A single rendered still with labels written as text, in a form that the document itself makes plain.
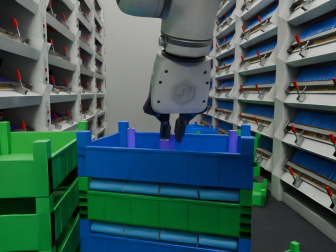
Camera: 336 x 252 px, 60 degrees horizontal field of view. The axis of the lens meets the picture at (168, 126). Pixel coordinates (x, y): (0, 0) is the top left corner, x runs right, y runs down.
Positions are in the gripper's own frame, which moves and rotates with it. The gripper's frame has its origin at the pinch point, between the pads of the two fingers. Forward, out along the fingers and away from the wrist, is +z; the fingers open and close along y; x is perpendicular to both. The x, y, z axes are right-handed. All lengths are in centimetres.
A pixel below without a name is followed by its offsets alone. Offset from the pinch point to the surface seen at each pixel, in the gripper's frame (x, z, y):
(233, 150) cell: -1.9, 4.3, 13.3
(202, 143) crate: 4.3, 6.6, 9.0
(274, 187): 49, 69, 77
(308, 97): 47, 16, 74
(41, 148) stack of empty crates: -9.5, -4.0, -22.1
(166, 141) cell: -6.2, -1.8, -3.0
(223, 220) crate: -17.5, 5.9, 4.5
